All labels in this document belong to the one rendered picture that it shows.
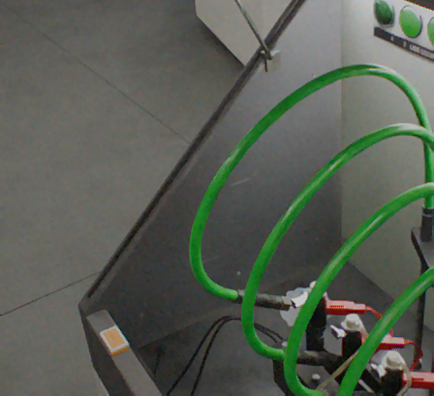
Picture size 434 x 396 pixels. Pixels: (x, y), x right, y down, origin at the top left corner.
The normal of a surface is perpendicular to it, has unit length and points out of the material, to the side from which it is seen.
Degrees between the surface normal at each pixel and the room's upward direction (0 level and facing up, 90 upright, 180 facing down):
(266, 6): 90
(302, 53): 90
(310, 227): 90
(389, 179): 90
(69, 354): 0
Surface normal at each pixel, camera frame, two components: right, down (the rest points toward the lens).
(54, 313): -0.09, -0.84
